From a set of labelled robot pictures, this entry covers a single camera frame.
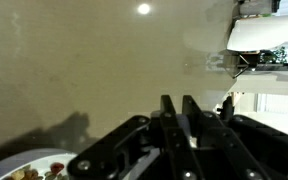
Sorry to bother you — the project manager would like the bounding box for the white bowl with trail mix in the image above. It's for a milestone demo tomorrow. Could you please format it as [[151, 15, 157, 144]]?
[[0, 148, 76, 180]]

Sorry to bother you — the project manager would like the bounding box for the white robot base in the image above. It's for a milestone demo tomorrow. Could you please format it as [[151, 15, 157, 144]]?
[[226, 0, 288, 52]]

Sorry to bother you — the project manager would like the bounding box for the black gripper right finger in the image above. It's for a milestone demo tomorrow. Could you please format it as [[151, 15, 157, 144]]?
[[182, 95, 288, 180]]

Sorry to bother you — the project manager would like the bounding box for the black camera tripod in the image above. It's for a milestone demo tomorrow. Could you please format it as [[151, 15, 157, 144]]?
[[233, 51, 288, 79]]

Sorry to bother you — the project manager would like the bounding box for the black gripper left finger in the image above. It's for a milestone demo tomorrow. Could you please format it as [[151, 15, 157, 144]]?
[[67, 95, 204, 180]]

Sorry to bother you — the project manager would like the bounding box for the white mug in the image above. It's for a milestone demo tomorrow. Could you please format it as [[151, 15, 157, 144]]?
[[123, 114, 197, 180]]

